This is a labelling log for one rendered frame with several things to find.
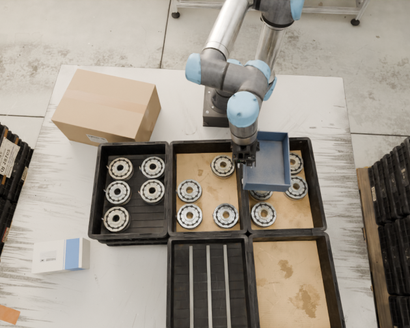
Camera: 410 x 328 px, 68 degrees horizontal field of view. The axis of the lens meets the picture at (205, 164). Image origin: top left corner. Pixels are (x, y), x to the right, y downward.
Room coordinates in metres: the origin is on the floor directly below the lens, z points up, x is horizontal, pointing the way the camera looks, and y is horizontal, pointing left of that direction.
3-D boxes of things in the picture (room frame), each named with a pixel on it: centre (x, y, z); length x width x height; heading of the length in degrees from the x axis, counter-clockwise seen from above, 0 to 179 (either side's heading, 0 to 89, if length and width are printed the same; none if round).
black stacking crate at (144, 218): (0.39, 0.30, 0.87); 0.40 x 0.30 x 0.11; 1
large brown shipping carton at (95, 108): (0.82, 0.46, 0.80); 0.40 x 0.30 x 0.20; 75
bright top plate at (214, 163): (0.51, -0.08, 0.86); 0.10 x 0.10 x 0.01
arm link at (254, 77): (0.51, -0.12, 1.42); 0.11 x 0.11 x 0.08; 71
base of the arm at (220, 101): (0.90, -0.11, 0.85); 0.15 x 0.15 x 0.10
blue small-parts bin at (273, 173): (0.42, -0.21, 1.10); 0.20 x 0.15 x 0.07; 176
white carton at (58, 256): (0.15, 0.61, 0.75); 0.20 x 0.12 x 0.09; 96
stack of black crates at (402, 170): (0.56, -1.23, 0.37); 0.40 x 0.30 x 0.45; 175
